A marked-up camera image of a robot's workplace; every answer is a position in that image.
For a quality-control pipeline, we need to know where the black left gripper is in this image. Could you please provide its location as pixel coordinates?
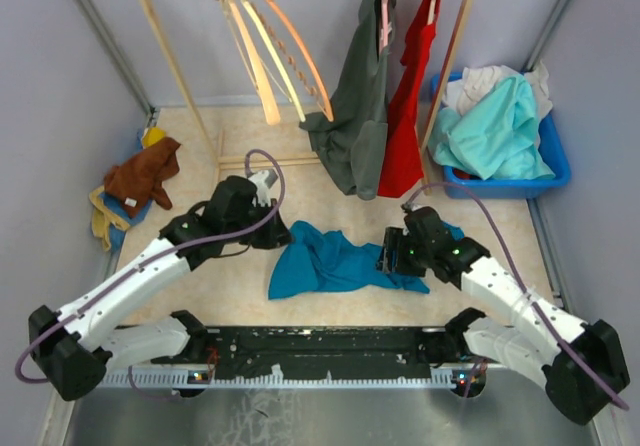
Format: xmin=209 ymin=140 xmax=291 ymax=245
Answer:
xmin=225 ymin=199 xmax=296 ymax=251

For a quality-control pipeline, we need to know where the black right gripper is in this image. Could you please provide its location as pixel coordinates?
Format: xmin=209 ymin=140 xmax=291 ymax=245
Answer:
xmin=374 ymin=226 xmax=432 ymax=277

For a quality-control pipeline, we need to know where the blue t shirt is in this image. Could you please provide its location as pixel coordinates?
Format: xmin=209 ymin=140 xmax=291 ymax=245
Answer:
xmin=267 ymin=220 xmax=465 ymax=301

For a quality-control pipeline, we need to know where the orange wooden hanger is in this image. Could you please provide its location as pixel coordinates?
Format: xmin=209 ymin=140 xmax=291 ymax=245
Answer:
xmin=242 ymin=0 xmax=334 ymax=122

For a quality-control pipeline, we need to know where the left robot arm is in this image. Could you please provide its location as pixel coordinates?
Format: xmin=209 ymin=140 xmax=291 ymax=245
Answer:
xmin=28 ymin=169 xmax=292 ymax=401

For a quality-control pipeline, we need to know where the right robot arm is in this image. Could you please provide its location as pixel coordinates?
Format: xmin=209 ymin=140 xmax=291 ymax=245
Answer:
xmin=377 ymin=204 xmax=630 ymax=425

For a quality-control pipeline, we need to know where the red t shirt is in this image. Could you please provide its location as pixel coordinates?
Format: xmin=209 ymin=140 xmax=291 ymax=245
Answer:
xmin=378 ymin=0 xmax=440 ymax=198

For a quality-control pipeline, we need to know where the grey t shirt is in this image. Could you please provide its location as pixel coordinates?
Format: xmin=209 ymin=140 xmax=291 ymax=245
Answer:
xmin=299 ymin=0 xmax=395 ymax=201

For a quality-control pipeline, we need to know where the cream wooden hanger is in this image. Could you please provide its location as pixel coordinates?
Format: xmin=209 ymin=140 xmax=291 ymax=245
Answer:
xmin=239 ymin=0 xmax=306 ymax=121

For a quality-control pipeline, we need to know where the light wooden hanger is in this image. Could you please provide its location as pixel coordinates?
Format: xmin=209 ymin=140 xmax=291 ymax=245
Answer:
xmin=216 ymin=0 xmax=281 ymax=126

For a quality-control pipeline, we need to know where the pink hanger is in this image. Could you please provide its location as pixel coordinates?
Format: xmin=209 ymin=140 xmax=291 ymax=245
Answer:
xmin=379 ymin=0 xmax=392 ymax=52

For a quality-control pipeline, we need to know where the brown cloth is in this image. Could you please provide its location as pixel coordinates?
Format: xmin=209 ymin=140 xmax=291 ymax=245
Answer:
xmin=104 ymin=137 xmax=181 ymax=219

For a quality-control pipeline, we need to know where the yellow cloth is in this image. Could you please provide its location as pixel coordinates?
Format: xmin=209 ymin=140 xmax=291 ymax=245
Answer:
xmin=140 ymin=126 xmax=166 ymax=149

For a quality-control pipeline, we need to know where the blue cloth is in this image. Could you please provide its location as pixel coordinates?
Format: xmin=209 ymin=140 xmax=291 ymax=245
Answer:
xmin=98 ymin=192 xmax=152 ymax=250

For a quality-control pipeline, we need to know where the beige towel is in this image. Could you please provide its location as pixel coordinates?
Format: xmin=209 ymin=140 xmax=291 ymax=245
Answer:
xmin=89 ymin=186 xmax=117 ymax=252

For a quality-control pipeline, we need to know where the turquoise cloth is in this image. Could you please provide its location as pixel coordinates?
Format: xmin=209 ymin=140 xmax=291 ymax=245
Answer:
xmin=427 ymin=74 xmax=555 ymax=180

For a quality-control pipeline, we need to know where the blue plastic bin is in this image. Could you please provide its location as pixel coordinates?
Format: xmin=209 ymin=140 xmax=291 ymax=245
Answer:
xmin=442 ymin=74 xmax=571 ymax=200

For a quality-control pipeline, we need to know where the wooden clothes rack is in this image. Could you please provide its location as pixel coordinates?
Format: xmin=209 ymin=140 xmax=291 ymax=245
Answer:
xmin=124 ymin=0 xmax=485 ymax=196

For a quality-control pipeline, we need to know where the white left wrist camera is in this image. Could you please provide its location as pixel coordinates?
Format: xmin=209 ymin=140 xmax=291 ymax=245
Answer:
xmin=248 ymin=169 xmax=278 ymax=206

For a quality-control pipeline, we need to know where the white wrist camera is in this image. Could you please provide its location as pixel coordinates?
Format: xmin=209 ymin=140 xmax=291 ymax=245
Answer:
xmin=401 ymin=203 xmax=422 ymax=215
xmin=248 ymin=169 xmax=278 ymax=206

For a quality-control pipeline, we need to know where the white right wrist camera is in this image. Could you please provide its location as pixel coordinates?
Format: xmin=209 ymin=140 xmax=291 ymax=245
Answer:
xmin=401 ymin=203 xmax=422 ymax=215

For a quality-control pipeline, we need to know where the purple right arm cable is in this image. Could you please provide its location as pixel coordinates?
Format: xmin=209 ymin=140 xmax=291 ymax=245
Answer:
xmin=408 ymin=182 xmax=630 ymax=412

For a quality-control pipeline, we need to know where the white toothed cable duct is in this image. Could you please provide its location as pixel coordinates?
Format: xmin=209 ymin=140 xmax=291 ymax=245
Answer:
xmin=99 ymin=365 xmax=473 ymax=390

